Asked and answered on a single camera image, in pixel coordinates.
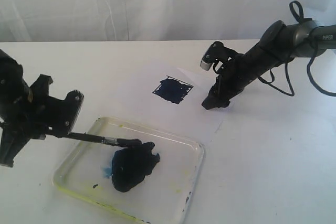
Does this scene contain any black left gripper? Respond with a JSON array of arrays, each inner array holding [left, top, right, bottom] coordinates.
[[0, 74, 66, 168]]

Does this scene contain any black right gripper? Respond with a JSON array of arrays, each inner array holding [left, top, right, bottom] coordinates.
[[202, 54, 255, 110]]

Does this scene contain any white paper with square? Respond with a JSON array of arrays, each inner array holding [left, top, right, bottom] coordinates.
[[110, 61, 227, 142]]

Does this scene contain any black paintbrush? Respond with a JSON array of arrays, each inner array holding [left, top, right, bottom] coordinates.
[[67, 133, 142, 147]]

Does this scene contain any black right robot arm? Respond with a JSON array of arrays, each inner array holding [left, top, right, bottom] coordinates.
[[200, 19, 335, 110]]

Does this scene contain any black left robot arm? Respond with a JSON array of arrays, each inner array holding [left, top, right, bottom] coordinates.
[[1, 51, 81, 167]]

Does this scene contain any clear plastic paint tray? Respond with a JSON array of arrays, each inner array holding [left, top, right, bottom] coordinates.
[[53, 117, 204, 223]]

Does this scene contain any dark blue paint blob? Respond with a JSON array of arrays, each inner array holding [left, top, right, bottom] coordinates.
[[111, 142, 160, 193]]

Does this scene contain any white backdrop curtain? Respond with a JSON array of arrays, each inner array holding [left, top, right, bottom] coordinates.
[[1, 0, 335, 42]]

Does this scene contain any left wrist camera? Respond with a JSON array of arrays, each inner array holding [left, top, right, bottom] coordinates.
[[47, 90, 84, 137]]

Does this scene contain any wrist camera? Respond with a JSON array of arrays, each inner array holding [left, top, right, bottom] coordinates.
[[200, 41, 238, 71], [47, 90, 84, 137]]

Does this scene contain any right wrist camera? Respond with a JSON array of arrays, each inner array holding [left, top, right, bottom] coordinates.
[[200, 41, 238, 71]]

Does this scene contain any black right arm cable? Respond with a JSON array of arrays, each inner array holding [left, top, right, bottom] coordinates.
[[257, 0, 336, 96]]

